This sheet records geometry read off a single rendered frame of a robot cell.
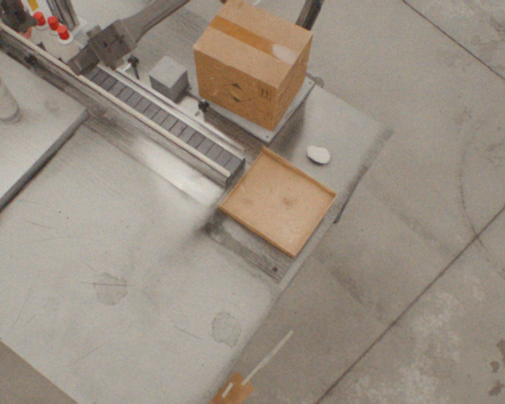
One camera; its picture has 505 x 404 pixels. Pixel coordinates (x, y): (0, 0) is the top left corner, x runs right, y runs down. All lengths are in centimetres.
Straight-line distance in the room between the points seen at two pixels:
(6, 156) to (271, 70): 91
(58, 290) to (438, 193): 188
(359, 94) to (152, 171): 151
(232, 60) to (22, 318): 101
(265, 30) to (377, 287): 137
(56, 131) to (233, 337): 90
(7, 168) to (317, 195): 102
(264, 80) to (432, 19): 192
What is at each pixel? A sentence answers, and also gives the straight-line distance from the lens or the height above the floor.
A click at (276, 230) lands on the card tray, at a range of 185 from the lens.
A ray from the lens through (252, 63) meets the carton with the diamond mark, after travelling 180.
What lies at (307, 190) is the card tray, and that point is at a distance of 191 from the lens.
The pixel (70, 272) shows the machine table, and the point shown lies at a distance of 188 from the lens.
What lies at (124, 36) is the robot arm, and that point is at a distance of 140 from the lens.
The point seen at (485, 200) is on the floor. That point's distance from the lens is 304.
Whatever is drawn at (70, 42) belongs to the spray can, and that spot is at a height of 104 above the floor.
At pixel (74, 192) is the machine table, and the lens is 197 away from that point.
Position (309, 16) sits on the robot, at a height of 70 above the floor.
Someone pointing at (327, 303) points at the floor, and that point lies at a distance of 266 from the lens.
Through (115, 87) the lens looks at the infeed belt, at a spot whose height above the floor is 88.
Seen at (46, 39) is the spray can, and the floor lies 99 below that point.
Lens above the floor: 257
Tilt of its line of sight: 68 degrees down
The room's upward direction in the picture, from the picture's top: 4 degrees clockwise
